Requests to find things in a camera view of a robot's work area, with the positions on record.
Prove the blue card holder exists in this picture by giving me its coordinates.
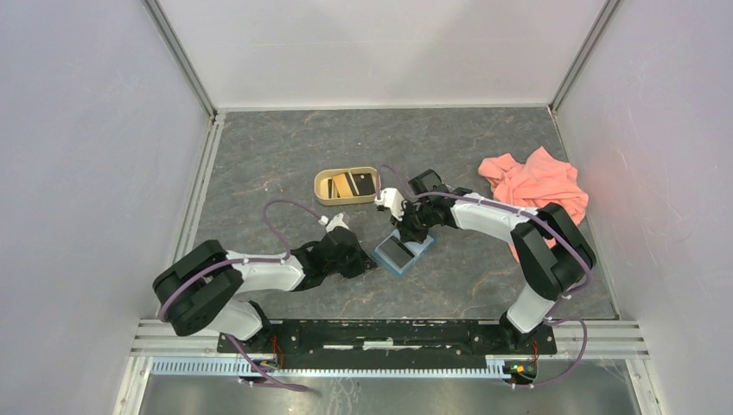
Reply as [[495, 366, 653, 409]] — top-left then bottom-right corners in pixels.
[[372, 229, 435, 278]]

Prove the dark grey card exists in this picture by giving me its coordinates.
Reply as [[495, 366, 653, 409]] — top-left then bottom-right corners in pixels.
[[379, 236, 414, 272]]

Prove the beige card tray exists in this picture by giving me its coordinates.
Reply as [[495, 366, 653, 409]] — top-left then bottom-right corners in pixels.
[[313, 166, 377, 206]]

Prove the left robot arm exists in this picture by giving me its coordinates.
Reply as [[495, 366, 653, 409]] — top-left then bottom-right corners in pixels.
[[152, 226, 376, 353]]

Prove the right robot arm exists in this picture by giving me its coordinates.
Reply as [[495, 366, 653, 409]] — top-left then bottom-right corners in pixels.
[[374, 169, 596, 353]]

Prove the pink cloth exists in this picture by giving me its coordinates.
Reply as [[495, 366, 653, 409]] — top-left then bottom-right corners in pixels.
[[478, 146, 590, 264]]

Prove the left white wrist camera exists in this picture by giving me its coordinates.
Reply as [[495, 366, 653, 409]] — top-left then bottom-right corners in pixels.
[[318, 213, 350, 233]]

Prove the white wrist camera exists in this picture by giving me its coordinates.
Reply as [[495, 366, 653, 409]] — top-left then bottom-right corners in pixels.
[[374, 188, 405, 221], [318, 213, 350, 233]]

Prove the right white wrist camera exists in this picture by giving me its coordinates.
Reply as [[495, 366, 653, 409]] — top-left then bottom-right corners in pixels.
[[374, 188, 405, 221]]

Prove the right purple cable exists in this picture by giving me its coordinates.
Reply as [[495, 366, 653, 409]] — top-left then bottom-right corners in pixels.
[[376, 164, 594, 389]]

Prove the purple cable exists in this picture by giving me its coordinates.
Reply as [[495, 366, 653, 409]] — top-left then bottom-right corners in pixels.
[[157, 199, 330, 393], [376, 164, 594, 389]]

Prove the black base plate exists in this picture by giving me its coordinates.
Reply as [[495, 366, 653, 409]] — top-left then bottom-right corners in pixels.
[[244, 319, 558, 369]]

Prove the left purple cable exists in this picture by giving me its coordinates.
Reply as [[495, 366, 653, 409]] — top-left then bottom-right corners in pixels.
[[157, 199, 330, 393]]

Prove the aluminium frame rail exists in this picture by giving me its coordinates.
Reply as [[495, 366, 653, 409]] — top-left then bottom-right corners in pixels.
[[130, 319, 651, 361]]

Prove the blue slotted cable duct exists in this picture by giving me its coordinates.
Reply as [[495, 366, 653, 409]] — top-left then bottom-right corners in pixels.
[[150, 357, 508, 380]]

